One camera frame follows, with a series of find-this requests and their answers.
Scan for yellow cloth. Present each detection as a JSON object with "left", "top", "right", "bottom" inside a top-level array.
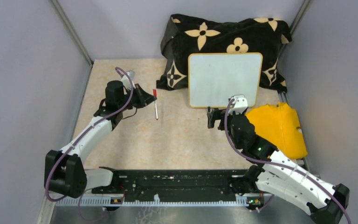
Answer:
[{"left": 246, "top": 102, "right": 308, "bottom": 160}]

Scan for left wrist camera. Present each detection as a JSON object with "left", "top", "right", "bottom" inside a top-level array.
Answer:
[{"left": 120, "top": 70, "right": 135, "bottom": 91}]

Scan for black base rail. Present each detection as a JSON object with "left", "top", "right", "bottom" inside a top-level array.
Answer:
[{"left": 91, "top": 168, "right": 271, "bottom": 212}]

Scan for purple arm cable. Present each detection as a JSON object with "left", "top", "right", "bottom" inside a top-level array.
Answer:
[
  {"left": 44, "top": 66, "right": 136, "bottom": 223},
  {"left": 223, "top": 98, "right": 352, "bottom": 224}
]

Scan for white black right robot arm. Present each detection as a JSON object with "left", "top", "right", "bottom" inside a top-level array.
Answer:
[{"left": 207, "top": 107, "right": 352, "bottom": 224}]

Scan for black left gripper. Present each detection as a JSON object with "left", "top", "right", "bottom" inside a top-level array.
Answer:
[{"left": 118, "top": 83, "right": 157, "bottom": 111}]

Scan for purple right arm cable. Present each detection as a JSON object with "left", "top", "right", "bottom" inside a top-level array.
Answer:
[{"left": 223, "top": 98, "right": 352, "bottom": 224}]

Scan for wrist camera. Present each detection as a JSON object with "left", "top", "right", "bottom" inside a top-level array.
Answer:
[
  {"left": 228, "top": 95, "right": 248, "bottom": 115},
  {"left": 120, "top": 70, "right": 135, "bottom": 91}
]

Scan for black floral pillow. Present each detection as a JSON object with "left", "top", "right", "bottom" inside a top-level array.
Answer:
[{"left": 156, "top": 14, "right": 292, "bottom": 92}]

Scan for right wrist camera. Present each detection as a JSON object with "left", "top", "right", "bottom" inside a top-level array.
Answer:
[{"left": 228, "top": 95, "right": 248, "bottom": 115}]

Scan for white red capped marker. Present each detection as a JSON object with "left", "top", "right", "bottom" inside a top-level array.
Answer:
[{"left": 153, "top": 89, "right": 158, "bottom": 120}]

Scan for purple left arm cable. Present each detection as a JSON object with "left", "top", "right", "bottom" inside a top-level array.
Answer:
[{"left": 44, "top": 66, "right": 136, "bottom": 223}]

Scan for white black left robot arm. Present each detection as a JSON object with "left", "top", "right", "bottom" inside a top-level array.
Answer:
[{"left": 44, "top": 81, "right": 157, "bottom": 198}]

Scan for yellow framed whiteboard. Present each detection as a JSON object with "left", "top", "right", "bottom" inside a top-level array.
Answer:
[{"left": 188, "top": 53, "right": 263, "bottom": 108}]

